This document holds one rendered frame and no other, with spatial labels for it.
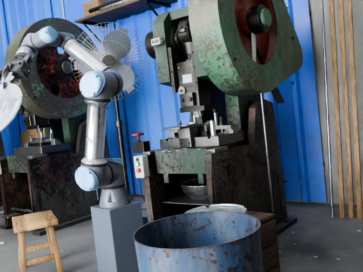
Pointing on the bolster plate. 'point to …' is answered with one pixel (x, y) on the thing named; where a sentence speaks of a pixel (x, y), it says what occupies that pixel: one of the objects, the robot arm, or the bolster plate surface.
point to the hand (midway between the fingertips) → (3, 88)
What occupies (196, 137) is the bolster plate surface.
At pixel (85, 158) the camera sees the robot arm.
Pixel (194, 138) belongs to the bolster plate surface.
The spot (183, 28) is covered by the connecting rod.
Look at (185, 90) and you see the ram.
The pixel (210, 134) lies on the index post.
